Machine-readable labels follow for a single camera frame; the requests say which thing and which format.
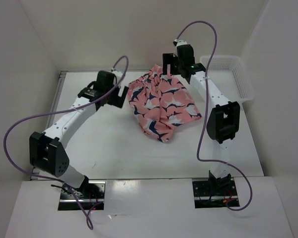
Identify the white plastic mesh basket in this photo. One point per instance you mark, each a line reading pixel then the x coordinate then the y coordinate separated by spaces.
pixel 230 75

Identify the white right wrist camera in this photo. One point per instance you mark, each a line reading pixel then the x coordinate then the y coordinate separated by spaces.
pixel 178 43

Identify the pink shark print shorts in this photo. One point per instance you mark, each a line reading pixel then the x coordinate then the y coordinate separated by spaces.
pixel 161 103

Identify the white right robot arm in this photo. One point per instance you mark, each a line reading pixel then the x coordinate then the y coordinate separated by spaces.
pixel 222 116

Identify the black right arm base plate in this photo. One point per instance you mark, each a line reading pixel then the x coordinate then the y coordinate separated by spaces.
pixel 205 198

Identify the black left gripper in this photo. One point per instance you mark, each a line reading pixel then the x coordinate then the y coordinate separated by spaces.
pixel 118 100

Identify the aluminium table edge rail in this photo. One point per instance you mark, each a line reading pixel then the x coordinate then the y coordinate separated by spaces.
pixel 56 98

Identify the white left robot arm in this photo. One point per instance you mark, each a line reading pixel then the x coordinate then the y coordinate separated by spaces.
pixel 48 149

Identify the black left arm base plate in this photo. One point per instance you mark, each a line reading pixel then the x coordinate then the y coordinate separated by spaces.
pixel 92 200

